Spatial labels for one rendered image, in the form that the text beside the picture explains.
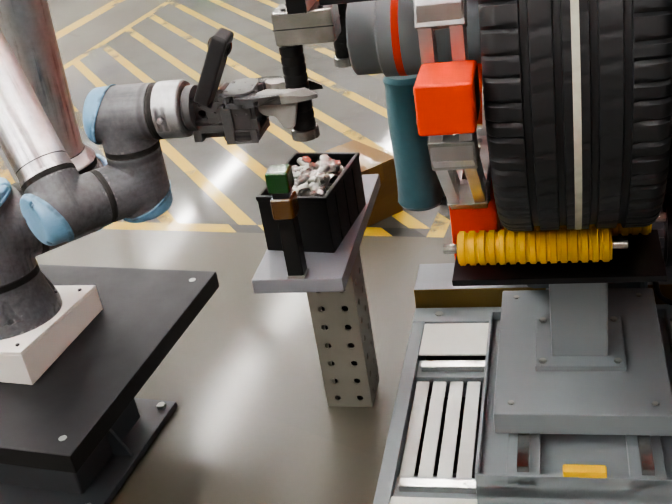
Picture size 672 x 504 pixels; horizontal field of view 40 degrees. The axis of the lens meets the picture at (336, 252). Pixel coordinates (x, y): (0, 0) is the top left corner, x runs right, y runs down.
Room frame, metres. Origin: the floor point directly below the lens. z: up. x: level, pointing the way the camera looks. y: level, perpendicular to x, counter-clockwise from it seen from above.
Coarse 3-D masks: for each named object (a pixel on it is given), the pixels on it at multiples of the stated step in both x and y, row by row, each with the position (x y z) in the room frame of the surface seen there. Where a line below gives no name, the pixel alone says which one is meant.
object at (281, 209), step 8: (272, 200) 1.44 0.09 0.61; (280, 200) 1.44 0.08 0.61; (288, 200) 1.44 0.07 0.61; (296, 200) 1.46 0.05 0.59; (272, 208) 1.44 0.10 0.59; (280, 208) 1.44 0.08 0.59; (288, 208) 1.43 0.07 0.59; (296, 208) 1.45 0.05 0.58; (280, 216) 1.44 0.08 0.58; (288, 216) 1.44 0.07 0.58
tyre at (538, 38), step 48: (480, 0) 1.15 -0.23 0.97; (528, 0) 1.13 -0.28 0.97; (624, 0) 1.10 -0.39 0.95; (528, 48) 1.12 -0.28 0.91; (624, 48) 1.09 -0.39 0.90; (528, 96) 1.11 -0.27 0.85; (624, 96) 1.08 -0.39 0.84; (528, 144) 1.12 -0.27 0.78; (624, 144) 1.09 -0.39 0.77; (528, 192) 1.15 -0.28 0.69; (624, 192) 1.13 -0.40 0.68
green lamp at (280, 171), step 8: (272, 168) 1.46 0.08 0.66; (280, 168) 1.46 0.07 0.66; (288, 168) 1.45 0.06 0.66; (272, 176) 1.44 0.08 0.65; (280, 176) 1.44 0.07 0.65; (288, 176) 1.44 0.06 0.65; (272, 184) 1.44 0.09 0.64; (280, 184) 1.44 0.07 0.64; (288, 184) 1.44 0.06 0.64; (272, 192) 1.44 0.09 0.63; (280, 192) 1.44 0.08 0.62; (288, 192) 1.43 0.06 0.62
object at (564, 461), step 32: (480, 416) 1.32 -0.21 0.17; (480, 448) 1.24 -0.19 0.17; (512, 448) 1.23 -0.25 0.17; (544, 448) 1.24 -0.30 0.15; (576, 448) 1.22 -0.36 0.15; (608, 448) 1.21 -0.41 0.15; (640, 448) 1.16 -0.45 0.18; (480, 480) 1.18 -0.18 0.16; (512, 480) 1.16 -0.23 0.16; (544, 480) 1.15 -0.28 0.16; (576, 480) 1.13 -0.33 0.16; (608, 480) 1.12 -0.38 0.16; (640, 480) 1.11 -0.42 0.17
